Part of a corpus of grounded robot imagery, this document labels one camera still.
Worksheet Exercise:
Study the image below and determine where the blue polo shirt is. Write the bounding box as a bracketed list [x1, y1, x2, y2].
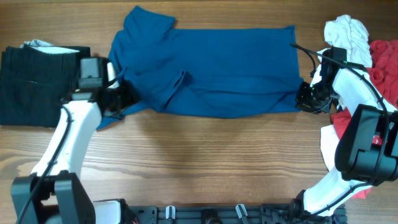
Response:
[109, 7, 302, 118]

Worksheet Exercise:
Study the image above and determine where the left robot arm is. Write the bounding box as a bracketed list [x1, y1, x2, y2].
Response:
[11, 57, 139, 223]

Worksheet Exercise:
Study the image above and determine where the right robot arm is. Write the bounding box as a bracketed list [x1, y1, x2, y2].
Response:
[284, 47, 397, 223]

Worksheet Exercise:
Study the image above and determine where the white t-shirt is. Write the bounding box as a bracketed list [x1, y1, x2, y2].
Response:
[320, 15, 373, 170]

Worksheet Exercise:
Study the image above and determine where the red t-shirt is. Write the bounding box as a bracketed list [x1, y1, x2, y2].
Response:
[331, 40, 397, 199]

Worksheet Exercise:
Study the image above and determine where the folded black garment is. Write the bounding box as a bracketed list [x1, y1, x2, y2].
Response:
[1, 46, 91, 128]

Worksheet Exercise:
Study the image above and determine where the white garment under black stack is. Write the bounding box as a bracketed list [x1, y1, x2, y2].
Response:
[20, 39, 79, 54]

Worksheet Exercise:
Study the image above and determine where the left black camera cable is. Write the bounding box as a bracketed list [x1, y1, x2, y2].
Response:
[15, 99, 74, 224]

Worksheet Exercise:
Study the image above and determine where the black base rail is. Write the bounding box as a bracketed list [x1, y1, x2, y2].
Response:
[130, 204, 348, 224]

